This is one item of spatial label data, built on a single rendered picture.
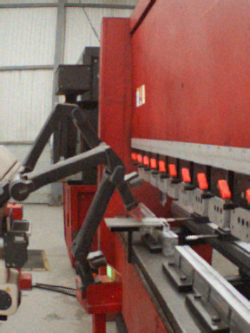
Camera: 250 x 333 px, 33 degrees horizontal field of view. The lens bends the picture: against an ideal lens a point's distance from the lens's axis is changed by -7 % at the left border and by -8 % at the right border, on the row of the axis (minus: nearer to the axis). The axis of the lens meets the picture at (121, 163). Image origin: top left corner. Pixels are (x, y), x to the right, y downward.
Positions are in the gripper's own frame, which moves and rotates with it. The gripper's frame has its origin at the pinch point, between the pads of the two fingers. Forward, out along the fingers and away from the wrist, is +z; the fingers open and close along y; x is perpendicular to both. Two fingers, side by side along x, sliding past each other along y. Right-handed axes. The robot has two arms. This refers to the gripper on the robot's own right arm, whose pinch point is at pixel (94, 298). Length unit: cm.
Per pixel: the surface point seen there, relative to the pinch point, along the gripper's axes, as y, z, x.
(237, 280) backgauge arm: 52, 1, -35
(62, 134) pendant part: 35, -64, 139
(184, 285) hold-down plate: 26, -12, -42
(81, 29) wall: 237, -244, 699
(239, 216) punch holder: 28, -46, -82
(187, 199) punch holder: 38, -40, -31
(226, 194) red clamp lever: 27, -51, -78
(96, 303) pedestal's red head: -0.4, 0.1, -4.8
